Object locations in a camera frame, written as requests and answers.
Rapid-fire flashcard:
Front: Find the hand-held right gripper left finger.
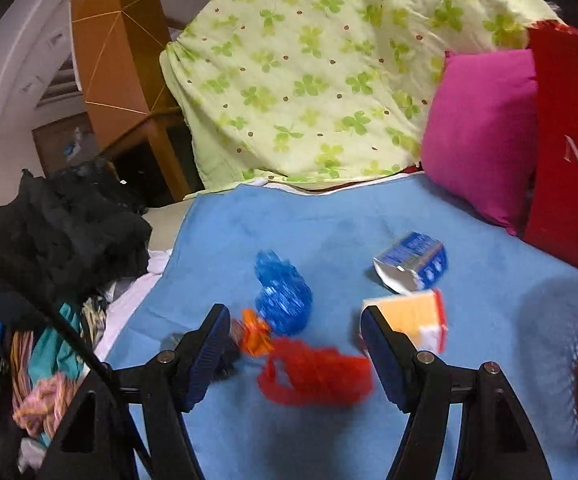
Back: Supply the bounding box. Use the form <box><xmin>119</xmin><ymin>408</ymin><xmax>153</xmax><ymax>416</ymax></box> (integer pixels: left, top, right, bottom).
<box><xmin>36</xmin><ymin>302</ymin><xmax>232</xmax><ymax>480</ymax></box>

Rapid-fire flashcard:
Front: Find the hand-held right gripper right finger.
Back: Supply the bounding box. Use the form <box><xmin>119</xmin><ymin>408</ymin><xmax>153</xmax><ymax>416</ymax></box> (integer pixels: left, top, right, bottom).
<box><xmin>360</xmin><ymin>305</ymin><xmax>552</xmax><ymax>480</ymax></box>

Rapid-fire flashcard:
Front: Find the orange and white carton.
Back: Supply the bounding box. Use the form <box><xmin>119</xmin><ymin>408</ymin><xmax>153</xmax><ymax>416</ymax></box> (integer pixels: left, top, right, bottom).
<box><xmin>359</xmin><ymin>289</ymin><xmax>448</xmax><ymax>353</ymax></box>

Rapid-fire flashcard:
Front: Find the orange wrapper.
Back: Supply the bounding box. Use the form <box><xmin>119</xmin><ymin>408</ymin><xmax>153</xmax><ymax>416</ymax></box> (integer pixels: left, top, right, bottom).
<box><xmin>240</xmin><ymin>309</ymin><xmax>275</xmax><ymax>358</ymax></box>

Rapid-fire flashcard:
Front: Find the blue plastic bag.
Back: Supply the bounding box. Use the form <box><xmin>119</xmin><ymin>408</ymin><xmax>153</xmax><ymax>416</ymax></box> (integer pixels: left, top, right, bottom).
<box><xmin>254</xmin><ymin>249</ymin><xmax>315</xmax><ymax>337</ymax></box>

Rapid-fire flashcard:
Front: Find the blue and white carton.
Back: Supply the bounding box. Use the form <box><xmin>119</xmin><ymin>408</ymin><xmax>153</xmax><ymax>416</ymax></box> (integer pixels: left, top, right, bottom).
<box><xmin>373</xmin><ymin>231</ymin><xmax>450</xmax><ymax>295</ymax></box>

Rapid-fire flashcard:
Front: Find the pale bed sheet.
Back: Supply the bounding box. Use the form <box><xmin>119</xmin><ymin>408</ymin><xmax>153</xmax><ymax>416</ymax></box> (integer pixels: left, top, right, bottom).
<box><xmin>92</xmin><ymin>200</ymin><xmax>195</xmax><ymax>356</ymax></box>

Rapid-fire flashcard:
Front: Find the blue blanket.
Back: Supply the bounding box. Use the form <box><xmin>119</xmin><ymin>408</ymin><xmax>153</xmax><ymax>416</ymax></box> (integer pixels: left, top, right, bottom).
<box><xmin>92</xmin><ymin>175</ymin><xmax>578</xmax><ymax>480</ymax></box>

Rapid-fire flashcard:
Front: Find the pile of colourful clothes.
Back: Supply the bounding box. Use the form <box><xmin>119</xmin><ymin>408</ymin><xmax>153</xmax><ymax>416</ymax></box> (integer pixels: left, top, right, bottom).
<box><xmin>9</xmin><ymin>280</ymin><xmax>120</xmax><ymax>461</ymax></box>

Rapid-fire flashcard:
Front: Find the black cloth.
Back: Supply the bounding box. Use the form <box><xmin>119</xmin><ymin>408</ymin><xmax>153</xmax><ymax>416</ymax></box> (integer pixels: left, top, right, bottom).
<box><xmin>0</xmin><ymin>157</ymin><xmax>152</xmax><ymax>306</ymax></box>

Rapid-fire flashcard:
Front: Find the magenta pillow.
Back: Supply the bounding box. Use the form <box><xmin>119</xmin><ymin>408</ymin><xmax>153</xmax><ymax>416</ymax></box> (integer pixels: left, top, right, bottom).
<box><xmin>420</xmin><ymin>49</ymin><xmax>540</xmax><ymax>236</ymax></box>

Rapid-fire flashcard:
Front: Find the green clover print quilt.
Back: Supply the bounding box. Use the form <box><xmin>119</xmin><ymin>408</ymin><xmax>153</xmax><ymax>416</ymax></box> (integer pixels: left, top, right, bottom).
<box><xmin>159</xmin><ymin>0</ymin><xmax>564</xmax><ymax>193</ymax></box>

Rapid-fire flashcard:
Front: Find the orange wooden cabinet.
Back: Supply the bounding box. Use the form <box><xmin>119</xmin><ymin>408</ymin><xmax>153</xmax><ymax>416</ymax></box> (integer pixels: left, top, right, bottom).
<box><xmin>70</xmin><ymin>0</ymin><xmax>192</xmax><ymax>201</ymax></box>

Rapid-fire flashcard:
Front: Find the framed wall picture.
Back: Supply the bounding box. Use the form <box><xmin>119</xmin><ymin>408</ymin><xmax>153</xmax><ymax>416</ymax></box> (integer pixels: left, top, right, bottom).
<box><xmin>32</xmin><ymin>112</ymin><xmax>100</xmax><ymax>178</ymax></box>

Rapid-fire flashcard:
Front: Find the white wall vent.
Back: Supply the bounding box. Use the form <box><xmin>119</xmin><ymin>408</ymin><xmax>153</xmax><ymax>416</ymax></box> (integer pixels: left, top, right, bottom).
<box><xmin>34</xmin><ymin>60</ymin><xmax>82</xmax><ymax>108</ymax></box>

